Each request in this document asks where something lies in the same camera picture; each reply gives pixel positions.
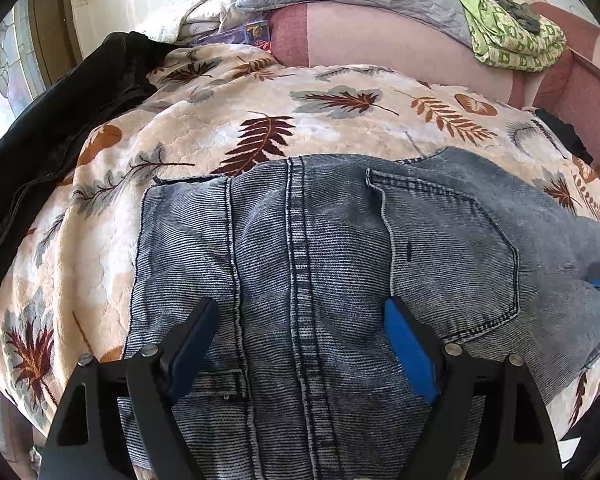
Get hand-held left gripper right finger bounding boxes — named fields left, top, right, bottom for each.
left=383, top=296, right=567, bottom=480

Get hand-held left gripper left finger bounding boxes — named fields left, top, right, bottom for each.
left=39, top=296, right=221, bottom=480

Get blue denim pants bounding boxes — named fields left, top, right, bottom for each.
left=117, top=147, right=600, bottom=480

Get leaf print fleece blanket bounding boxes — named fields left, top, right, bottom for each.
left=0, top=42, right=600, bottom=441

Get black jacket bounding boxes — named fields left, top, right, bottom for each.
left=0, top=31, right=173, bottom=333

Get green patterned cloth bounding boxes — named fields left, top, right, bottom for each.
left=425, top=0, right=568, bottom=73

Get dark grey crumpled cloth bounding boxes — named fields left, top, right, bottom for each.
left=475, top=0, right=548, bottom=36

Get small colourful packets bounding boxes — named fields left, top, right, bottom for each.
left=192, top=21, right=273, bottom=53

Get patterned glass window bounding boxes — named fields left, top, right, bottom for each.
left=0, top=0, right=48, bottom=156

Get white crumpled cloth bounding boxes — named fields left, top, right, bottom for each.
left=135, top=0, right=276, bottom=46

